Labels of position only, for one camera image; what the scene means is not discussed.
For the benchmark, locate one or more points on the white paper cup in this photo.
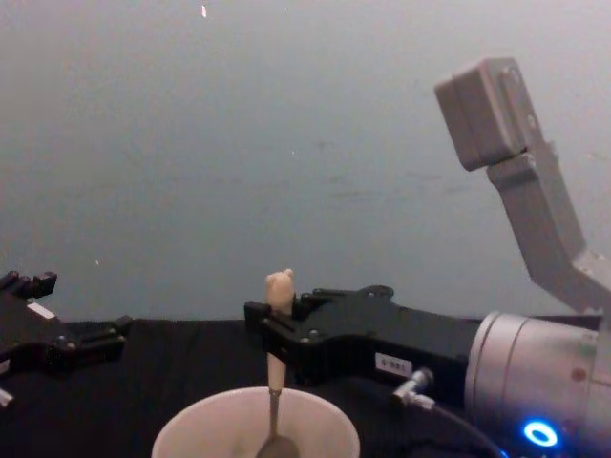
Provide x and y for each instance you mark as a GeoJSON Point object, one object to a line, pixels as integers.
{"type": "Point", "coordinates": [210, 420]}

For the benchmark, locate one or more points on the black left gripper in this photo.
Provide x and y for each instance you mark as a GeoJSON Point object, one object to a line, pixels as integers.
{"type": "Point", "coordinates": [24, 334]}

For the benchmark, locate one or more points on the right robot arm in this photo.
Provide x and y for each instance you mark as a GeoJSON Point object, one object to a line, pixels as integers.
{"type": "Point", "coordinates": [525, 362]}

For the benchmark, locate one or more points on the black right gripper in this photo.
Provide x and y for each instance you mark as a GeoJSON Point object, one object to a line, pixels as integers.
{"type": "Point", "coordinates": [382, 329]}

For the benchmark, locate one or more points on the black table cloth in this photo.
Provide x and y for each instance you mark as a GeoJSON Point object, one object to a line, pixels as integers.
{"type": "Point", "coordinates": [172, 362]}

